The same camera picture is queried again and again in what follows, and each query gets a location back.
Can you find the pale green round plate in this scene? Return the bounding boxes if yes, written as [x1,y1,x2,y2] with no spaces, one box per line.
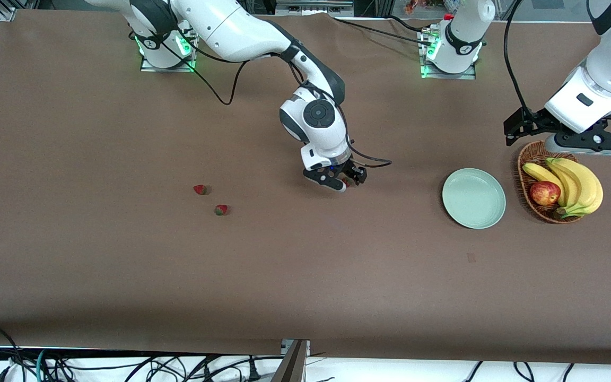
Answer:
[442,168,507,230]

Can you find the small yellow banana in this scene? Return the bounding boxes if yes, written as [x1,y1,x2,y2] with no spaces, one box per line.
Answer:
[522,162,567,207]

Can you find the red apple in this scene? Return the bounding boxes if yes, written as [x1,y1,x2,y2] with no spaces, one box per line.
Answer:
[529,181,561,206]

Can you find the brown wicker basket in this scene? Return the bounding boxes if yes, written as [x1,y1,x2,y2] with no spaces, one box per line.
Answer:
[518,140,584,224]

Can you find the large yellow banana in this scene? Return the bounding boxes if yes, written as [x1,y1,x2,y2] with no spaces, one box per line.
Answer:
[546,158,604,219]

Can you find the brown table cover sheet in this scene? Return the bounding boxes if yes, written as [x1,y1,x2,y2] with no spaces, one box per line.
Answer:
[0,10,611,367]

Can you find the orange background objects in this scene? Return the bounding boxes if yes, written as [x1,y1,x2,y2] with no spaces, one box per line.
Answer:
[404,0,447,15]

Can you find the grey electronics box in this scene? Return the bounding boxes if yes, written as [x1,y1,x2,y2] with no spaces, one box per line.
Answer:
[275,0,354,16]

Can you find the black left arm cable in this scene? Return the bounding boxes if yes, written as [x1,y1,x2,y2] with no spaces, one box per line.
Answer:
[503,0,538,115]

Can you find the long black table cable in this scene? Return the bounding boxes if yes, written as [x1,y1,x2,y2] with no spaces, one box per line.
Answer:
[332,18,433,46]

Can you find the short black table cable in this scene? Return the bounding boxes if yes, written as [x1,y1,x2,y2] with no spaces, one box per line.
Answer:
[385,15,431,31]

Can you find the aluminium profile post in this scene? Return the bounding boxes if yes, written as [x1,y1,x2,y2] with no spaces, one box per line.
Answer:
[271,340,311,382]

